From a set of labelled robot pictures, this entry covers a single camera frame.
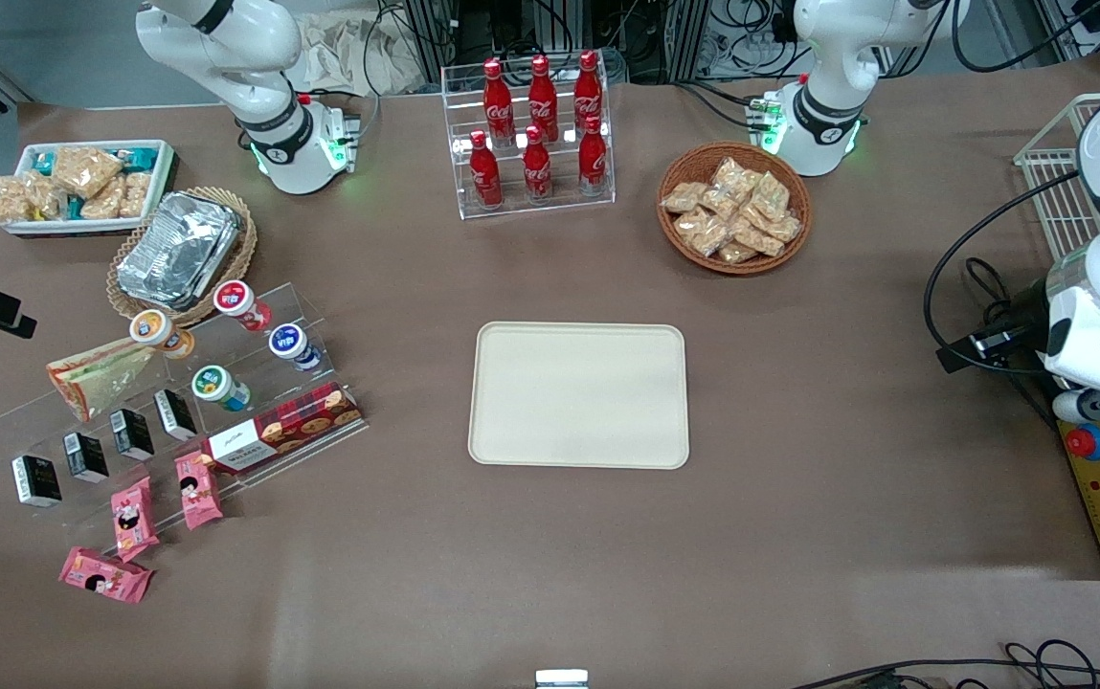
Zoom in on white rectangular snack bin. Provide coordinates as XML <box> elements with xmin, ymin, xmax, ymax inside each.
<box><xmin>9</xmin><ymin>140</ymin><xmax>178</xmax><ymax>237</ymax></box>

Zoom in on clear acrylic bottle rack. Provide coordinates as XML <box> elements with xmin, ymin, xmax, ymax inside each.
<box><xmin>441</xmin><ymin>53</ymin><xmax>617</xmax><ymax>221</ymax></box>

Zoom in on green lid yogurt bottle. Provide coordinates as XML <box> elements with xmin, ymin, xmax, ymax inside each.
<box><xmin>191</xmin><ymin>365</ymin><xmax>252</xmax><ymax>413</ymax></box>

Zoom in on red tartan cookie box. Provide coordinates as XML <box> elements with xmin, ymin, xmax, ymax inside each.
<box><xmin>201</xmin><ymin>383</ymin><xmax>363</xmax><ymax>477</ymax></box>

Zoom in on brown paper table cover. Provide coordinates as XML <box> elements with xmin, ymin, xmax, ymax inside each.
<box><xmin>0</xmin><ymin>53</ymin><xmax>1100</xmax><ymax>689</ymax></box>

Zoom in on round brown wicker basket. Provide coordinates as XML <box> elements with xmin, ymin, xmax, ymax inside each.
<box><xmin>657</xmin><ymin>142</ymin><xmax>813</xmax><ymax>277</ymax></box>

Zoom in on triangle sandwich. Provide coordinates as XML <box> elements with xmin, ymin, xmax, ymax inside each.
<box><xmin>45</xmin><ymin>337</ymin><xmax>160</xmax><ymax>423</ymax></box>

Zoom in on small black carton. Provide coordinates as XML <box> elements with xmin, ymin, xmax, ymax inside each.
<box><xmin>64</xmin><ymin>432</ymin><xmax>111</xmax><ymax>483</ymax></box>
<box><xmin>12</xmin><ymin>455</ymin><xmax>63</xmax><ymax>508</ymax></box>
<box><xmin>110</xmin><ymin>409</ymin><xmax>156</xmax><ymax>461</ymax></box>
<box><xmin>154</xmin><ymin>388</ymin><xmax>199</xmax><ymax>442</ymax></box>

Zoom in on cream rectangular tray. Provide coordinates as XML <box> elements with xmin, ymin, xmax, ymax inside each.
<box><xmin>468</xmin><ymin>322</ymin><xmax>690</xmax><ymax>470</ymax></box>

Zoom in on orange lid yogurt bottle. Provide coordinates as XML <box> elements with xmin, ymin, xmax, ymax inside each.
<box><xmin>129</xmin><ymin>309</ymin><xmax>196</xmax><ymax>361</ymax></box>

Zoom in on silver foil container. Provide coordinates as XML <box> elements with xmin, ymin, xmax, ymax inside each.
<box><xmin>116</xmin><ymin>191</ymin><xmax>245</xmax><ymax>312</ymax></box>

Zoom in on clear acrylic stepped display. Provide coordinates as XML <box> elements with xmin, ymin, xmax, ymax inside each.
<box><xmin>0</xmin><ymin>280</ymin><xmax>370</xmax><ymax>539</ymax></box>

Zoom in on blue lid yogurt bottle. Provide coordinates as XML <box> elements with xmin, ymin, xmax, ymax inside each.
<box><xmin>268</xmin><ymin>323</ymin><xmax>324</xmax><ymax>373</ymax></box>

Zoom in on oval light wicker basket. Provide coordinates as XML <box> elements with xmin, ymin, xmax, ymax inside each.
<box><xmin>107</xmin><ymin>187</ymin><xmax>258</xmax><ymax>329</ymax></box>

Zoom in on black floor cables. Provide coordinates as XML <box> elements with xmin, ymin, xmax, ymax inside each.
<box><xmin>789</xmin><ymin>639</ymin><xmax>1100</xmax><ymax>689</ymax></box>

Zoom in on clear bag of rice crisps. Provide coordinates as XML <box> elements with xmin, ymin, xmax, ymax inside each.
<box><xmin>52</xmin><ymin>145</ymin><xmax>124</xmax><ymax>199</ymax></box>
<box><xmin>80</xmin><ymin>180</ymin><xmax>129</xmax><ymax>222</ymax></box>
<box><xmin>119</xmin><ymin>172</ymin><xmax>154</xmax><ymax>219</ymax></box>
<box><xmin>0</xmin><ymin>172</ymin><xmax>67</xmax><ymax>227</ymax></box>

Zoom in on pink snack packet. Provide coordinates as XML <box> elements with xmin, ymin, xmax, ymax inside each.
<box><xmin>111</xmin><ymin>476</ymin><xmax>161</xmax><ymax>563</ymax></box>
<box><xmin>174</xmin><ymin>450</ymin><xmax>224</xmax><ymax>531</ymax></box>
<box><xmin>58</xmin><ymin>546</ymin><xmax>156</xmax><ymax>605</ymax></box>

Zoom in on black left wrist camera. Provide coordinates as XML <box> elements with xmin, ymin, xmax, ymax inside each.
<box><xmin>936</xmin><ymin>304</ymin><xmax>1053</xmax><ymax>376</ymax></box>

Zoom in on red cola bottle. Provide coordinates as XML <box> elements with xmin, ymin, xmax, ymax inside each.
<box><xmin>578</xmin><ymin>115</ymin><xmax>610</xmax><ymax>196</ymax></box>
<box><xmin>522</xmin><ymin>125</ymin><xmax>553</xmax><ymax>202</ymax></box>
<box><xmin>573</xmin><ymin>51</ymin><xmax>604</xmax><ymax>130</ymax></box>
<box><xmin>469</xmin><ymin>130</ymin><xmax>504</xmax><ymax>209</ymax></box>
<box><xmin>527</xmin><ymin>55</ymin><xmax>559</xmax><ymax>143</ymax></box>
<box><xmin>483</xmin><ymin>59</ymin><xmax>515</xmax><ymax>146</ymax></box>

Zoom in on crumpled beige paper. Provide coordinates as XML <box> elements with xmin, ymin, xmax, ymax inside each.
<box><xmin>286</xmin><ymin>10</ymin><xmax>426</xmax><ymax>97</ymax></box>

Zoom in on white wire rack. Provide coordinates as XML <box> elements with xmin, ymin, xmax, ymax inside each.
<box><xmin>1014</xmin><ymin>93</ymin><xmax>1100</xmax><ymax>264</ymax></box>

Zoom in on black left camera cable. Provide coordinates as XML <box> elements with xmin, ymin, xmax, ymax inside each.
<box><xmin>923</xmin><ymin>170</ymin><xmax>1087</xmax><ymax>376</ymax></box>

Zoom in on red lid yogurt bottle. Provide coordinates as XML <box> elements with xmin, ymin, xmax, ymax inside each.
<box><xmin>213</xmin><ymin>279</ymin><xmax>274</xmax><ymax>333</ymax></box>

